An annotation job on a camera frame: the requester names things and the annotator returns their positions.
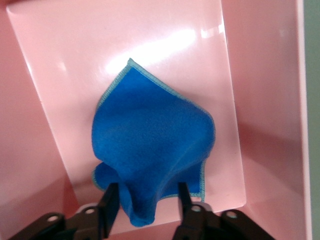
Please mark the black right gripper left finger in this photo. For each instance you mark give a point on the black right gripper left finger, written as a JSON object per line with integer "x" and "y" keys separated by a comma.
{"x": 100, "y": 220}

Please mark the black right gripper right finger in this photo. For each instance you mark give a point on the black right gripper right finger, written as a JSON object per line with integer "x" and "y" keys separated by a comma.
{"x": 197, "y": 222}

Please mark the blue cloth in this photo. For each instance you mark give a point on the blue cloth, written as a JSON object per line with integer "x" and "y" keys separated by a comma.
{"x": 150, "y": 125}

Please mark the pink plastic bin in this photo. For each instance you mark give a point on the pink plastic bin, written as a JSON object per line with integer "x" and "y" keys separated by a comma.
{"x": 50, "y": 75}

